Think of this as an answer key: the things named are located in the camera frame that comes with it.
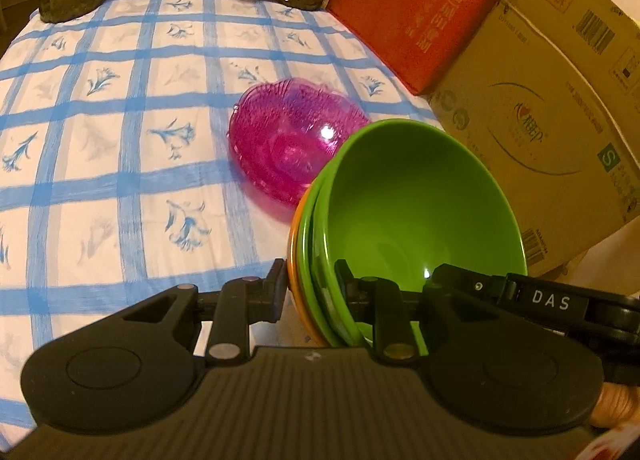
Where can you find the brown cardboard box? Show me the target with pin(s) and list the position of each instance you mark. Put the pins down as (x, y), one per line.
(540, 120)

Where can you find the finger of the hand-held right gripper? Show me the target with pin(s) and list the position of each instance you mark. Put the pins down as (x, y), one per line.
(465, 281)

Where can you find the orange plastic bowl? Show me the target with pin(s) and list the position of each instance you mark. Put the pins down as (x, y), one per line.
(295, 272)

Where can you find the pink transparent patterned plate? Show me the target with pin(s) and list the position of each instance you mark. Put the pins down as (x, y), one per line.
(300, 140)
(280, 201)
(260, 175)

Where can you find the blue checked tablecloth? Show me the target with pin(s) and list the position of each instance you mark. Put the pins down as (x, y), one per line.
(125, 165)

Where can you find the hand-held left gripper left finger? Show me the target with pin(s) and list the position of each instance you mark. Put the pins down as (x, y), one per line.
(281, 285)

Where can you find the green plastic bowl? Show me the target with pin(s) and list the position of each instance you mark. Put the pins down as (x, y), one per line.
(410, 200)
(314, 265)

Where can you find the red fabric tote bag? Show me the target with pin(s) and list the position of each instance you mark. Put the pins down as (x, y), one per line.
(420, 15)

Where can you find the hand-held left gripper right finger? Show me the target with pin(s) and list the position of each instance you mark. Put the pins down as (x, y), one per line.
(345, 285)

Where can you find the person's right hand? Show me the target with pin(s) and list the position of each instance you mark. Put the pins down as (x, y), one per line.
(617, 402)

